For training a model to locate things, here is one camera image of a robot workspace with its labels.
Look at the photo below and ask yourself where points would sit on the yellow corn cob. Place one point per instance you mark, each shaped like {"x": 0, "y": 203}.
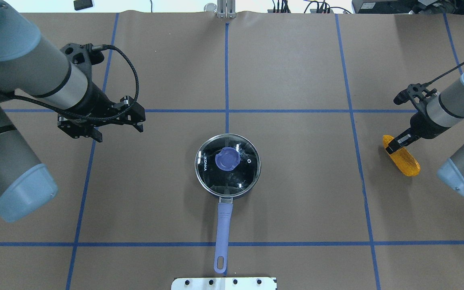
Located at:
{"x": 405, "y": 162}

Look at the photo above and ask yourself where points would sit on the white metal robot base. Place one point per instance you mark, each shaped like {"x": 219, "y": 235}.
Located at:
{"x": 225, "y": 283}

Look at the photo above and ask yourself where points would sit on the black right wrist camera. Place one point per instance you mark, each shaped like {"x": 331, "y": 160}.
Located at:
{"x": 418, "y": 94}

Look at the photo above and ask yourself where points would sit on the black monitor equipment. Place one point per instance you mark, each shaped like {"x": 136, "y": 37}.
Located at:
{"x": 425, "y": 7}

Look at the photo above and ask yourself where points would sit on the black flat device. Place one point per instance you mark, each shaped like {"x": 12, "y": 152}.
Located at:
{"x": 79, "y": 5}

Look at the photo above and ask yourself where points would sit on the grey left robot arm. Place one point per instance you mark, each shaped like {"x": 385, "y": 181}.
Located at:
{"x": 35, "y": 71}

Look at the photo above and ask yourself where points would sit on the dark blue saucepan purple handle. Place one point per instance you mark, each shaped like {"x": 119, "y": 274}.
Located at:
{"x": 224, "y": 216}

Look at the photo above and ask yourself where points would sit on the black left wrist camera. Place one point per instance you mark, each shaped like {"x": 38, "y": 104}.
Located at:
{"x": 79, "y": 54}

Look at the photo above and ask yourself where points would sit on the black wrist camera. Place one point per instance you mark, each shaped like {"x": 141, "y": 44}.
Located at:
{"x": 418, "y": 94}
{"x": 79, "y": 54}

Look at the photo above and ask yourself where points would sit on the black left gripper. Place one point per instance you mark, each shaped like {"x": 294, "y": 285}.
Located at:
{"x": 98, "y": 99}

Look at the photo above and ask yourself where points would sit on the glass pot lid purple knob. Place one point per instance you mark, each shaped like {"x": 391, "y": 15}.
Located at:
{"x": 227, "y": 165}

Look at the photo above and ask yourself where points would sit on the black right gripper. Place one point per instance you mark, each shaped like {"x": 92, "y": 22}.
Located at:
{"x": 425, "y": 124}

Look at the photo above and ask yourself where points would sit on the silver metal clamp post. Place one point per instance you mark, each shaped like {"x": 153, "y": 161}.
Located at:
{"x": 226, "y": 9}

